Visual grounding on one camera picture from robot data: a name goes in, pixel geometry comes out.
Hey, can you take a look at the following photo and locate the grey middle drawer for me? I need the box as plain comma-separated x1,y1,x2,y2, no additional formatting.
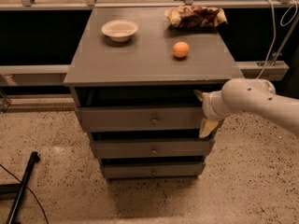
90,138,215,159

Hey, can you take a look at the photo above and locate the black stand leg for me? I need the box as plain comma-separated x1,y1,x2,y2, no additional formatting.
0,151,40,224

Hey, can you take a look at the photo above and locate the crumpled chip bag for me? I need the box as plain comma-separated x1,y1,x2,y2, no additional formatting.
164,6,227,29

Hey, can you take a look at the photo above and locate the white bowl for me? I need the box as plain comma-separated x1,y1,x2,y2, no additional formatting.
101,20,138,42

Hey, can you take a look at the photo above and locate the grey drawer cabinet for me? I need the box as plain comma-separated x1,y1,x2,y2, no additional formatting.
64,7,242,169

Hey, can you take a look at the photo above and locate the black floor cable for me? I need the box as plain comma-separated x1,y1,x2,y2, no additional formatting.
0,163,50,224

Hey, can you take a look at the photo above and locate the grey top drawer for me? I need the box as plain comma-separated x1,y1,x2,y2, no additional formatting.
76,105,204,133

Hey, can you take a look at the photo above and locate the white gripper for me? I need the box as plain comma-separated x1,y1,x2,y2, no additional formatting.
194,90,233,138

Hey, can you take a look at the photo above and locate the metal railing frame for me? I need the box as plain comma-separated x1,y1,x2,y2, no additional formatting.
0,0,299,114

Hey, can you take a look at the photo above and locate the grey bottom drawer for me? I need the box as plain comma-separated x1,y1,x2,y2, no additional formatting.
101,161,206,179

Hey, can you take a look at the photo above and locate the orange fruit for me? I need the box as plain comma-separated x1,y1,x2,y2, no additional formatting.
173,42,190,59

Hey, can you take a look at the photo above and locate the grey drawer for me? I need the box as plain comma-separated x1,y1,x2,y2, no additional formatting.
101,161,206,179
90,138,215,159
76,105,204,133

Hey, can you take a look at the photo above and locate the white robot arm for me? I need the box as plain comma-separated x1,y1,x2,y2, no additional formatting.
194,78,299,138

